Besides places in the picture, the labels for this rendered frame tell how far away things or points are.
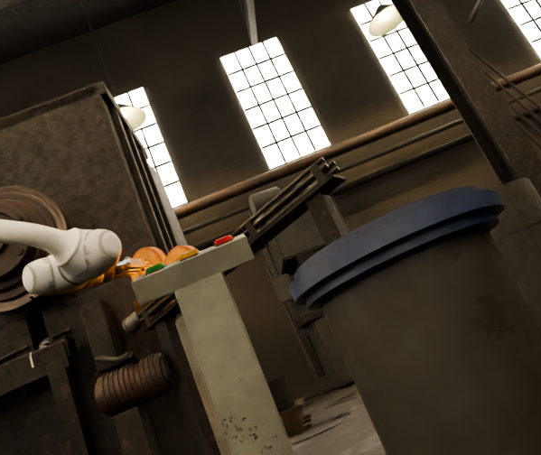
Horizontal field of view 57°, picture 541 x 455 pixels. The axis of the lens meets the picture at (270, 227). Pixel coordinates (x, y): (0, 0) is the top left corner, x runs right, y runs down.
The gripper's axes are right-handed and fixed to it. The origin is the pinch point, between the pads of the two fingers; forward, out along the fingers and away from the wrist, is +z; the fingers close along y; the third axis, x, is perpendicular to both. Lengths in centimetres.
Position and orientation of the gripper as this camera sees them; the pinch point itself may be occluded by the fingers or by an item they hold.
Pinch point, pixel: (147, 265)
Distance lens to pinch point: 167.3
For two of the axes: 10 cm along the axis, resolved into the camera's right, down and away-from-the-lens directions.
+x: -4.1, -8.8, 2.5
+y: 7.3, -4.8, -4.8
